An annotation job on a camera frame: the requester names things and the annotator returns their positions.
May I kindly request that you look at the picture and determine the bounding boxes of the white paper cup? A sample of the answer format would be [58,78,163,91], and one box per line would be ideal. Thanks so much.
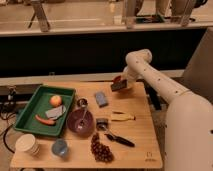
[15,134,39,155]

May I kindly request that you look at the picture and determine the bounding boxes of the red yellow apple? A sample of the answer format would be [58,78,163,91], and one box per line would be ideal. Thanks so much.
[49,95,62,107]

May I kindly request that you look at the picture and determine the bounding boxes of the bunch of dark grapes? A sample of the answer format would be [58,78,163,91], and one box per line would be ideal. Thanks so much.
[90,133,114,163]

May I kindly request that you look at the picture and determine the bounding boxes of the metal spoon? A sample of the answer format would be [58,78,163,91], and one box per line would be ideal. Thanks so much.
[77,107,87,130]

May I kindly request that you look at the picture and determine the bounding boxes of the purple bowl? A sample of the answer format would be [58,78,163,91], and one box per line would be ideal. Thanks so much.
[66,109,94,137]

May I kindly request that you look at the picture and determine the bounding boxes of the black cables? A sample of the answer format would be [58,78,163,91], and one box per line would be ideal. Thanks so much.
[0,85,24,154]

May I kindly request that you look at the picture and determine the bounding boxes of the green plastic tray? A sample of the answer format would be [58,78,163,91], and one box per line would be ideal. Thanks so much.
[14,85,75,137]

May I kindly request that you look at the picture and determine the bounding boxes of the red bowl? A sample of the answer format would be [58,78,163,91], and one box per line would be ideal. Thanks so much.
[113,75,122,83]

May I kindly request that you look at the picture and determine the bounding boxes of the orange carrot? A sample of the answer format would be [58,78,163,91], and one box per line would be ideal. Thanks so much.
[35,115,56,125]

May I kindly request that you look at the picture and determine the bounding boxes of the black handled peeler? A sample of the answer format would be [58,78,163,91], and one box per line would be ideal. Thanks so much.
[104,133,135,147]

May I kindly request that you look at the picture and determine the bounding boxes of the grey cloth piece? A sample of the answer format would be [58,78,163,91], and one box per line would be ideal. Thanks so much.
[45,105,66,120]

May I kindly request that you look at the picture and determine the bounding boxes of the blue glass cup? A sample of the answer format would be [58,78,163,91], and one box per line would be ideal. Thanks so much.
[51,139,68,157]

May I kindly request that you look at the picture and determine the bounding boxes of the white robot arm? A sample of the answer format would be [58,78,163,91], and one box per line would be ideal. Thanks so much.
[123,49,213,171]

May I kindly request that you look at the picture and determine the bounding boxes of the small metal cup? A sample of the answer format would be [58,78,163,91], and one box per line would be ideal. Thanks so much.
[77,98,88,108]

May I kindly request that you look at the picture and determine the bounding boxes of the blue sponge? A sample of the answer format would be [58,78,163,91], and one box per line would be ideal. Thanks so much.
[95,92,108,107]

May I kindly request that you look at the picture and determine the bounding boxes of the small dark square container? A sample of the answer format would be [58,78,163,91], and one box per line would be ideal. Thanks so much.
[96,118,108,131]

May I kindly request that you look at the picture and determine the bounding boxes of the black whiteboard eraser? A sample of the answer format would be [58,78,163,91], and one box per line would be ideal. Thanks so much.
[111,80,127,92]

